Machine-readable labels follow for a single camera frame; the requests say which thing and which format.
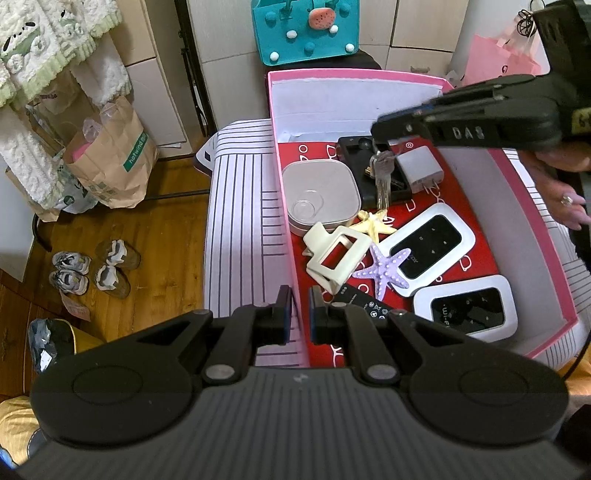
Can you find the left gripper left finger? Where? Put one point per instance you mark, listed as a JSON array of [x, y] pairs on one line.
[[244, 331]]

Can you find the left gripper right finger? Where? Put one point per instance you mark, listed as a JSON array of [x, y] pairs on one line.
[[351, 328]]

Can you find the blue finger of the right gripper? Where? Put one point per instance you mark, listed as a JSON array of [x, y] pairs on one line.
[[497, 123], [511, 87]]

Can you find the black remote control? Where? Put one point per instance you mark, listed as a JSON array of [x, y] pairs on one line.
[[348, 294]]

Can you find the purple starfish hair clip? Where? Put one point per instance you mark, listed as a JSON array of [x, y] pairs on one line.
[[384, 271]]

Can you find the cream hair claw clip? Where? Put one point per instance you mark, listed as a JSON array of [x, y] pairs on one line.
[[334, 255]]

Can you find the yellow starfish hair clip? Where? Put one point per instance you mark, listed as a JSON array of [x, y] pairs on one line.
[[373, 224]]

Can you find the white power adapter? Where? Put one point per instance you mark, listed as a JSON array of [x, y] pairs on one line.
[[421, 169]]

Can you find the pink cardboard box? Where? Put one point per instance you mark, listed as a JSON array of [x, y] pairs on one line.
[[470, 216]]

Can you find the pinkish rounded square case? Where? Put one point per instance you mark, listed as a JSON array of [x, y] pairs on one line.
[[320, 191]]

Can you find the white wifi router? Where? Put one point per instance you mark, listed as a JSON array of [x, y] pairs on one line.
[[438, 238], [482, 308]]

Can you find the silver keys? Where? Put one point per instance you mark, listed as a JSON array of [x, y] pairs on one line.
[[382, 167]]

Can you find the black phone case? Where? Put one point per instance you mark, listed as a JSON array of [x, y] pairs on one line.
[[369, 170]]

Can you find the person right hand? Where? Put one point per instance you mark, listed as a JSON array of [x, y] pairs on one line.
[[563, 203]]

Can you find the pink paper shopping bag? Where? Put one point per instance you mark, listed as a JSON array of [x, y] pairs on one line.
[[509, 54]]

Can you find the striped tablecloth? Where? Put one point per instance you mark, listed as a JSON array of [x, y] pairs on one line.
[[247, 252]]

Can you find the beige wardrobe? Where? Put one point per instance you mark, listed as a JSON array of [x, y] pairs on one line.
[[215, 55]]

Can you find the slipper pair right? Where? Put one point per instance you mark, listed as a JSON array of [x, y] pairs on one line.
[[114, 258]]

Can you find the slipper pair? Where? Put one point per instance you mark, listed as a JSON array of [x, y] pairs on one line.
[[114, 258], [70, 274]]

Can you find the black suitcase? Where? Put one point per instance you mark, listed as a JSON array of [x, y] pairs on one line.
[[359, 60]]

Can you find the slipper pair left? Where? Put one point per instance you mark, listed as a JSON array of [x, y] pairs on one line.
[[70, 274]]

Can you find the brown paper bag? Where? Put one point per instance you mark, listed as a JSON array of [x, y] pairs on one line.
[[113, 156]]

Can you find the teal felt handbag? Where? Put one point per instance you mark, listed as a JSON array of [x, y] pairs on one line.
[[288, 32]]

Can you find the black clothes rack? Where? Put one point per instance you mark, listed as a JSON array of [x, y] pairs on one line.
[[193, 70]]

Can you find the white knit cardigan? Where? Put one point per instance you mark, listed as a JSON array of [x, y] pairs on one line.
[[39, 41]]

